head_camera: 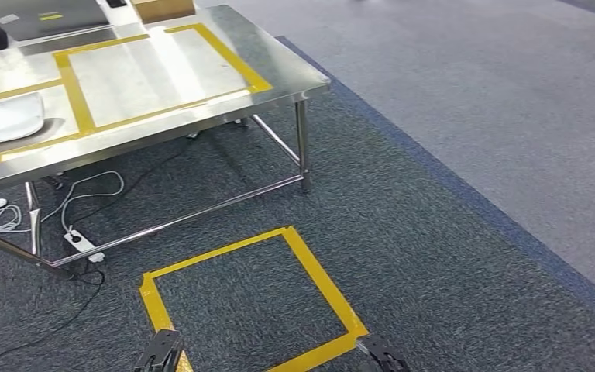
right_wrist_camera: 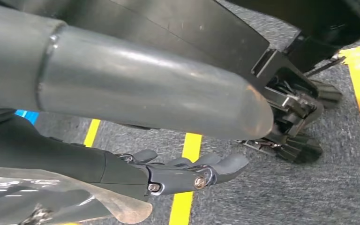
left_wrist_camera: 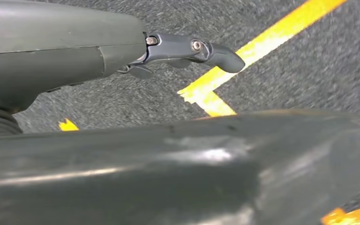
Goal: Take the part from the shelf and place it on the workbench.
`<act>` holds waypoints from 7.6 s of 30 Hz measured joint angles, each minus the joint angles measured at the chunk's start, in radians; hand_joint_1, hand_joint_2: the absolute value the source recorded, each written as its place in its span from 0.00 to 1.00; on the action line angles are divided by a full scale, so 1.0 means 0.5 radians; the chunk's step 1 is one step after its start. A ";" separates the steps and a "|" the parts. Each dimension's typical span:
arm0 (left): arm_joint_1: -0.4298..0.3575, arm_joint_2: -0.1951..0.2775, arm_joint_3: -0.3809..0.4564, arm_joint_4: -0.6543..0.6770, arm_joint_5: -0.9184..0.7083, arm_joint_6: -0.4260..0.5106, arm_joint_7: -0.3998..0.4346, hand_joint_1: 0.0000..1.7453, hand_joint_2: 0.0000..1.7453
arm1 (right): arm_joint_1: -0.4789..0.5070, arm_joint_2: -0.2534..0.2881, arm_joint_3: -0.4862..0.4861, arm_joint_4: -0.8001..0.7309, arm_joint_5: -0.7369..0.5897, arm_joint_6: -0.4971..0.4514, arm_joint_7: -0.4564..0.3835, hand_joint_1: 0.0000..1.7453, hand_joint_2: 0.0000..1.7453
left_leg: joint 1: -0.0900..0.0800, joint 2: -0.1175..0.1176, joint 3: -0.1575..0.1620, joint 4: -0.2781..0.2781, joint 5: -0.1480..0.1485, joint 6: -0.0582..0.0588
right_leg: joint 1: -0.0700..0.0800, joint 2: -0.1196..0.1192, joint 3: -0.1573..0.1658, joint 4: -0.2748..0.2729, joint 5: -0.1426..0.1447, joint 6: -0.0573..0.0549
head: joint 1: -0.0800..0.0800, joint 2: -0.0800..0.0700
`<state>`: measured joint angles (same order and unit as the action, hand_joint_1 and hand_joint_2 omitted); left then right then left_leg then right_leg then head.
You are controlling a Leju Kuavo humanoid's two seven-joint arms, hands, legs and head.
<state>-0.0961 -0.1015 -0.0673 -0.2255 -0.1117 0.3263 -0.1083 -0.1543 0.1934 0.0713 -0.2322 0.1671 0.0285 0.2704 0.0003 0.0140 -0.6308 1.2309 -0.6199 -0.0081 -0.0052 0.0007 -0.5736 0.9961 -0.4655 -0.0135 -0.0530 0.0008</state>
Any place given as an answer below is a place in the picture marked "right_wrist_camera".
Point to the yellow floor tape strip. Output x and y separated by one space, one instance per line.
92 133

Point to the black robot right foot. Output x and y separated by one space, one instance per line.
198 28

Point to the shiny metal wrist bracket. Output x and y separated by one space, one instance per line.
74 208

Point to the black robot right leg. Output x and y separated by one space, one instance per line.
323 18

